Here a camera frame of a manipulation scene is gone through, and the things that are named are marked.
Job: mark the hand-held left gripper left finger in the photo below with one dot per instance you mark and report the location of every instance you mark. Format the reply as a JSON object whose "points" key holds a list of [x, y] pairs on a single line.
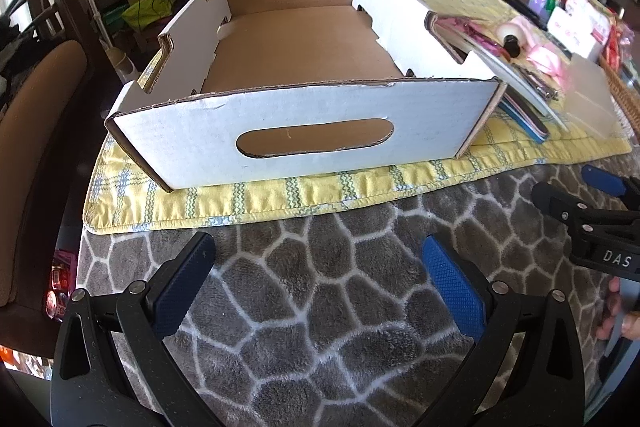
{"points": [[175, 302]]}

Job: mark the metal nail clipper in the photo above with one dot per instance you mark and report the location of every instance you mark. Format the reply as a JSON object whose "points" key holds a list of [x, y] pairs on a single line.
{"points": [[542, 87]]}

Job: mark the white cardboard box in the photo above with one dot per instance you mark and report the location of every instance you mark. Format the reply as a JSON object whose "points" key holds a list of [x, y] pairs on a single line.
{"points": [[320, 112]]}

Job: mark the clear plastic box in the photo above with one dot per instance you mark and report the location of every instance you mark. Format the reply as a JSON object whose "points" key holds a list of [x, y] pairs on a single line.
{"points": [[590, 97]]}

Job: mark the wicker basket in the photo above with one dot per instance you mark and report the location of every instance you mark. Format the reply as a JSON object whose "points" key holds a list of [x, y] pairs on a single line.
{"points": [[627, 97]]}

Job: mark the green bag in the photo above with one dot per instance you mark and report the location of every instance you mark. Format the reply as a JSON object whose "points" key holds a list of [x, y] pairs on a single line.
{"points": [[145, 9]]}

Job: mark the white tissue pack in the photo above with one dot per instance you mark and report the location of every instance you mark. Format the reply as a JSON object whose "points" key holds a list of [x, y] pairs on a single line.
{"points": [[575, 37]]}

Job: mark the person's right hand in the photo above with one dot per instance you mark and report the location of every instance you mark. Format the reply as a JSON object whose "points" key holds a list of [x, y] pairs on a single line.
{"points": [[613, 302]]}

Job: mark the yellow plaid cloth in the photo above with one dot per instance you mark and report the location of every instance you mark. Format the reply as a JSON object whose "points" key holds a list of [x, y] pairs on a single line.
{"points": [[300, 202]]}

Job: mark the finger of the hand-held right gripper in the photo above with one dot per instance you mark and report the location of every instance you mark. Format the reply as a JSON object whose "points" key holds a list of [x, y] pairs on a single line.
{"points": [[605, 181], [557, 202]]}

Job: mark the dark nail file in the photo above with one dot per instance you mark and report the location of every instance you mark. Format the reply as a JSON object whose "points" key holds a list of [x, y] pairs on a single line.
{"points": [[522, 119]]}

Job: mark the brown padded chair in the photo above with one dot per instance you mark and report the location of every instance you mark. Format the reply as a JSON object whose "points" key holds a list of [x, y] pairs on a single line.
{"points": [[45, 107]]}

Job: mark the pink fluffy sock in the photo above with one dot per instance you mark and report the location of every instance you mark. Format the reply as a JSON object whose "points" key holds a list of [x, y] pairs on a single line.
{"points": [[545, 61]]}

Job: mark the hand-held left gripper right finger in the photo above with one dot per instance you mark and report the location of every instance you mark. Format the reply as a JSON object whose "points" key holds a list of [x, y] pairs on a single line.
{"points": [[452, 287]]}

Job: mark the white red printed bag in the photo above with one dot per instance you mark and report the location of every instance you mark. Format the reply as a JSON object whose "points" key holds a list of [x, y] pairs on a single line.
{"points": [[592, 2]]}

